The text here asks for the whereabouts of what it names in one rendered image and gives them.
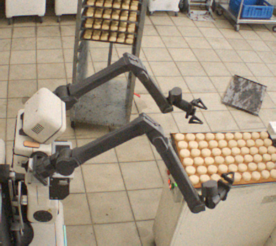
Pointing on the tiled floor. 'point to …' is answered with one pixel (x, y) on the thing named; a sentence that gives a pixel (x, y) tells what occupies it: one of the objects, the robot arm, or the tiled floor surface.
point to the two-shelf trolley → (243, 1)
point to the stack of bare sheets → (244, 95)
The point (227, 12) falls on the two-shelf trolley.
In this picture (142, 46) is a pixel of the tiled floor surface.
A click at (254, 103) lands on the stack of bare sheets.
